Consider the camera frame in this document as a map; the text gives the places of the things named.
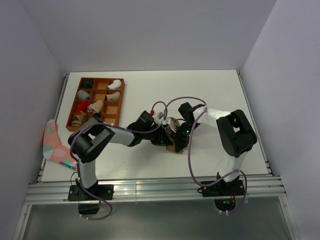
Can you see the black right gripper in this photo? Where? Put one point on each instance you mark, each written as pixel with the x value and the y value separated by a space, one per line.
pixel 181 142

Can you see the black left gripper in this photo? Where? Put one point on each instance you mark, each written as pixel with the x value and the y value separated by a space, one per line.
pixel 161 138

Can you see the tan ribbed sock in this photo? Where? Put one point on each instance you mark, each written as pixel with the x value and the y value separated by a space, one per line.
pixel 171 140

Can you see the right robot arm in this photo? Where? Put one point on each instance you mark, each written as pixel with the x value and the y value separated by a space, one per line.
pixel 236 135

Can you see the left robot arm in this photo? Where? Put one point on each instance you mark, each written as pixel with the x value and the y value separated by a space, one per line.
pixel 87 143

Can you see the cream rolled sock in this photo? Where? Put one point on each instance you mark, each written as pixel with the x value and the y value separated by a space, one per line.
pixel 114 97

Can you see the black rolled sock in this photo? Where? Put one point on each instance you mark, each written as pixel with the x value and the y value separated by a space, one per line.
pixel 97 116

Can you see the white rolled sock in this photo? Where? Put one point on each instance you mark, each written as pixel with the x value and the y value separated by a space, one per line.
pixel 115 85

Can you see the brown compartment sock tray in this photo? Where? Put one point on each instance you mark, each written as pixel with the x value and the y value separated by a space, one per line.
pixel 101 96

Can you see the beige rolled sock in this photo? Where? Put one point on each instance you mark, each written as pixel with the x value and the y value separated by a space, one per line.
pixel 95 107

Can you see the tan patterned rolled sock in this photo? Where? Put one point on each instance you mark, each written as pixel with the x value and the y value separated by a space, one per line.
pixel 78 119

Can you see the red rolled sock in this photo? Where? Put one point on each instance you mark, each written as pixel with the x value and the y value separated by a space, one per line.
pixel 82 107

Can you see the grey rolled sock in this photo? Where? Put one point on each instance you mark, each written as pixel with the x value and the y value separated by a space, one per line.
pixel 83 95

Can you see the dark teal rolled sock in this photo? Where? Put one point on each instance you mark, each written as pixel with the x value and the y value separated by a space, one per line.
pixel 88 84

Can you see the pink patterned sock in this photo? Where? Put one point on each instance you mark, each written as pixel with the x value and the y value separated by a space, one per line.
pixel 53 149

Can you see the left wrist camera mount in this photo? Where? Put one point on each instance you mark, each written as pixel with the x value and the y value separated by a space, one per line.
pixel 158 118

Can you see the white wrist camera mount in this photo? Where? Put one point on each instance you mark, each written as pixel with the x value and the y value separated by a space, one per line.
pixel 171 124

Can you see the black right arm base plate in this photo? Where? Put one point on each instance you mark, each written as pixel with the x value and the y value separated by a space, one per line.
pixel 222 188

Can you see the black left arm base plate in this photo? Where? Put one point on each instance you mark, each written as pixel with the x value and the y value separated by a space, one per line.
pixel 102 191

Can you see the aluminium frame rail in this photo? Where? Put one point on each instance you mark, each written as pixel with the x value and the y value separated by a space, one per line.
pixel 163 189

